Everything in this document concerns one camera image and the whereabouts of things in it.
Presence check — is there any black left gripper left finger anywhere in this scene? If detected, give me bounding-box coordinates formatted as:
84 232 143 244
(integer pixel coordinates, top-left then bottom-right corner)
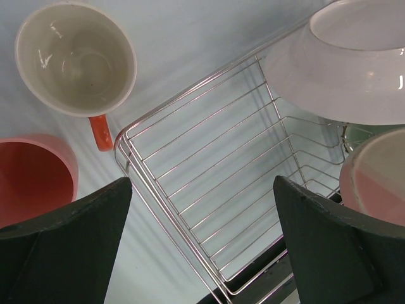
1 177 132 303

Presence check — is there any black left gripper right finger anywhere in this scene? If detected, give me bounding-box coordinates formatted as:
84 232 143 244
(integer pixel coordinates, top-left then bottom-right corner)
273 175 404 303

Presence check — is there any pink and cream plate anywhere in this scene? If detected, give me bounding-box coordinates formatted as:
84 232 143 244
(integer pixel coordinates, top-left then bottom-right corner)
339 128 404 226

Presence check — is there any pink plastic cup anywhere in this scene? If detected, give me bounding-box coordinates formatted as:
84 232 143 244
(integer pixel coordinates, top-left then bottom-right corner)
1 134 78 228

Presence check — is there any green ceramic bowl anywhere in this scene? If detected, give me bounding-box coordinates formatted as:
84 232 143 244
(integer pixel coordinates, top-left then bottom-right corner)
342 123 404 153

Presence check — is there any white deep plate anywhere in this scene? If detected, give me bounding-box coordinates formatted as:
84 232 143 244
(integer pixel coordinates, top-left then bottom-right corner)
263 1 404 125

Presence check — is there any orange ceramic mug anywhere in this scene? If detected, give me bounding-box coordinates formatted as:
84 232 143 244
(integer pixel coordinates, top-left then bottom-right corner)
15 1 137 151

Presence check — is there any metal wire dish rack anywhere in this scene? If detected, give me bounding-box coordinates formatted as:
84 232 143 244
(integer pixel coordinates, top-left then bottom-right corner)
113 22 349 304

